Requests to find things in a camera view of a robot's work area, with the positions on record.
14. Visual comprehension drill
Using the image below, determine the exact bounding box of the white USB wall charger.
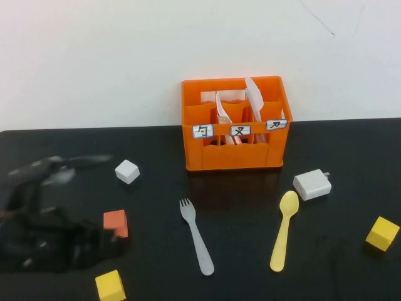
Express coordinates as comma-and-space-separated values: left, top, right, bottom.
293, 169, 332, 201

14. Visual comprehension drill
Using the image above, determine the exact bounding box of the orange foam cube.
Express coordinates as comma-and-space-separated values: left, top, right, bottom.
103, 209, 128, 240

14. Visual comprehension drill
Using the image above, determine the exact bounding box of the white foam cube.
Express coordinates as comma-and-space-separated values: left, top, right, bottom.
114, 159, 141, 185

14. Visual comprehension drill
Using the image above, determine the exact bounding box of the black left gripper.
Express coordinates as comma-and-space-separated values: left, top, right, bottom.
28, 205, 127, 273

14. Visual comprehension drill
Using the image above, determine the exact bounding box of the yellow foam cube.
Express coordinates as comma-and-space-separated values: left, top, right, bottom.
365, 216, 400, 251
95, 269, 127, 301

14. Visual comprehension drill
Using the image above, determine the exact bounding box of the yellow plastic spoon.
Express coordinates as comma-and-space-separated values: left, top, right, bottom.
269, 190, 300, 272

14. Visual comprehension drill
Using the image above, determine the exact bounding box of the translucent white plastic fork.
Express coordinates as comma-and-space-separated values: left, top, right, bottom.
179, 197, 216, 276

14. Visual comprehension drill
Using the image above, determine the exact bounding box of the orange plastic cutlery crate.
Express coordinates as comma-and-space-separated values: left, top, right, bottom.
181, 75, 294, 172

